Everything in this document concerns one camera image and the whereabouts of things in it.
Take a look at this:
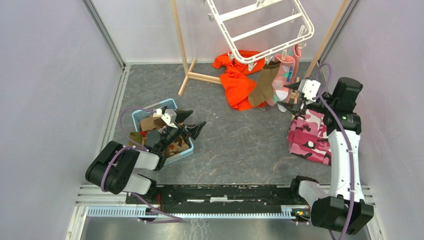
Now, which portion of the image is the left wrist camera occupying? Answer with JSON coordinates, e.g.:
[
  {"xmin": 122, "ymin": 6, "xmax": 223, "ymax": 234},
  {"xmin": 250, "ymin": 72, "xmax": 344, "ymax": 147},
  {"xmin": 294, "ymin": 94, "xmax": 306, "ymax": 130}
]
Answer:
[{"xmin": 153, "ymin": 108, "xmax": 178, "ymax": 129}]

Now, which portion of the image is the wooden drying rack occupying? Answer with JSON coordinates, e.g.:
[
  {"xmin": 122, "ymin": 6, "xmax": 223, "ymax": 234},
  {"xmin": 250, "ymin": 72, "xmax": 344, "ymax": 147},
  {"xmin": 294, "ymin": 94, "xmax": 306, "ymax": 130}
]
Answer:
[{"xmin": 170, "ymin": 0, "xmax": 351, "ymax": 97}]

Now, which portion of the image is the pink camouflage backpack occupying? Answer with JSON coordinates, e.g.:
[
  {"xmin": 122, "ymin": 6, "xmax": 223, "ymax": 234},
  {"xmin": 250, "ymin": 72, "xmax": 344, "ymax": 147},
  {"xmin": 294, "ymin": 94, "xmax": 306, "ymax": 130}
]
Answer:
[{"xmin": 287, "ymin": 109, "xmax": 332, "ymax": 166}]

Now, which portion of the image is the pile of socks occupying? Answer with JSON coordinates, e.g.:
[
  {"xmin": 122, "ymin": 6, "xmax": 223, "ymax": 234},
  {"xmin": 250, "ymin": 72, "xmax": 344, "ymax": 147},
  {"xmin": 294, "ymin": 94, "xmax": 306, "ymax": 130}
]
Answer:
[{"xmin": 127, "ymin": 114, "xmax": 189, "ymax": 157}]

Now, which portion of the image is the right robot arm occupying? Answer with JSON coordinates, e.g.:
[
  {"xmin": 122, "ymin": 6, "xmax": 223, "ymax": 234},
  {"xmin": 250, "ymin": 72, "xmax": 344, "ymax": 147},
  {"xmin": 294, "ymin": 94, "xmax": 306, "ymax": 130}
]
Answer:
[{"xmin": 278, "ymin": 77, "xmax": 374, "ymax": 240}]

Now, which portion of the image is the brown tan sock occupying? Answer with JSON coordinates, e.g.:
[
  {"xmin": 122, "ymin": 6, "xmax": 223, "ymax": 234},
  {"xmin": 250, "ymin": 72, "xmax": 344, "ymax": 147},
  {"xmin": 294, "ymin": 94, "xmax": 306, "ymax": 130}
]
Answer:
[{"xmin": 248, "ymin": 61, "xmax": 280, "ymax": 107}]

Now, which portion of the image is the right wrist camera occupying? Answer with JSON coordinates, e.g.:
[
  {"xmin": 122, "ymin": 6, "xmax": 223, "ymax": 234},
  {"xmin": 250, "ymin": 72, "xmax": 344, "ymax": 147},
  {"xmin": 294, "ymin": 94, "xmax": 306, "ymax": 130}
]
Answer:
[{"xmin": 297, "ymin": 79, "xmax": 321, "ymax": 102}]

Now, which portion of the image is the light blue basket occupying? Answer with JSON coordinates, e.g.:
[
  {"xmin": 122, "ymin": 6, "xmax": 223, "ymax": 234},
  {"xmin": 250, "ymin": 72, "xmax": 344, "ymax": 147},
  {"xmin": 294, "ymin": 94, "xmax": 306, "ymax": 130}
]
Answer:
[{"xmin": 131, "ymin": 98, "xmax": 194, "ymax": 166}]

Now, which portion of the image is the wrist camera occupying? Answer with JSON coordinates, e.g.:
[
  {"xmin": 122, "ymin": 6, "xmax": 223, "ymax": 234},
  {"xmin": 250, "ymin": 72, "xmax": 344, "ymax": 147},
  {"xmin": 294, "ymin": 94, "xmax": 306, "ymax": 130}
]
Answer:
[
  {"xmin": 153, "ymin": 108, "xmax": 178, "ymax": 129},
  {"xmin": 297, "ymin": 79, "xmax": 321, "ymax": 102}
]

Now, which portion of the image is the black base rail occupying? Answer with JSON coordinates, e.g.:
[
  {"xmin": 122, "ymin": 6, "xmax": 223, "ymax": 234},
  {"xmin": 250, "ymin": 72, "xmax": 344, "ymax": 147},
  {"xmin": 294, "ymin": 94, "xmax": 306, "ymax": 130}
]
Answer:
[{"xmin": 143, "ymin": 184, "xmax": 312, "ymax": 216}]

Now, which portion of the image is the pink sock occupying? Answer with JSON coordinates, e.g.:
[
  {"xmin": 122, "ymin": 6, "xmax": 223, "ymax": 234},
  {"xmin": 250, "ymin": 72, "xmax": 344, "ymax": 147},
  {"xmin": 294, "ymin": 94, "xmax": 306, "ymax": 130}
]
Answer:
[
  {"xmin": 285, "ymin": 44, "xmax": 302, "ymax": 84},
  {"xmin": 267, "ymin": 54, "xmax": 296, "ymax": 106}
]

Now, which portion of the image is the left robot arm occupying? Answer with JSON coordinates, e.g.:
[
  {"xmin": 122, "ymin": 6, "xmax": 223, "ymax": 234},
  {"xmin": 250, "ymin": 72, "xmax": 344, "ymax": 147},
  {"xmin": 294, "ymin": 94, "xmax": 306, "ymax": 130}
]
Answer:
[{"xmin": 85, "ymin": 106, "xmax": 206, "ymax": 204}]

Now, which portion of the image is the orange shirt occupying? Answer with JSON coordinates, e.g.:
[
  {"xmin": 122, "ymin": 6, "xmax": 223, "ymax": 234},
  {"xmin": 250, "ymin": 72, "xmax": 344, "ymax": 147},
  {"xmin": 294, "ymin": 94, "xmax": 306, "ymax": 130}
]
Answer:
[{"xmin": 212, "ymin": 52, "xmax": 266, "ymax": 111}]

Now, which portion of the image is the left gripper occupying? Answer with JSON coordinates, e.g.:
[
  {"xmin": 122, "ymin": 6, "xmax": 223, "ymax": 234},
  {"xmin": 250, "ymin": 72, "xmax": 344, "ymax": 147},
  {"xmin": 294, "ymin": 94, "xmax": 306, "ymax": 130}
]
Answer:
[{"xmin": 159, "ymin": 110, "xmax": 206, "ymax": 152}]

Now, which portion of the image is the white clip hanger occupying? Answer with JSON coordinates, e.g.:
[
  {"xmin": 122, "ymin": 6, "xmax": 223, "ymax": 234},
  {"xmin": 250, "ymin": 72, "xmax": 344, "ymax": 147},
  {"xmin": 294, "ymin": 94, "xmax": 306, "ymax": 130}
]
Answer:
[{"xmin": 201, "ymin": 0, "xmax": 315, "ymax": 69}]

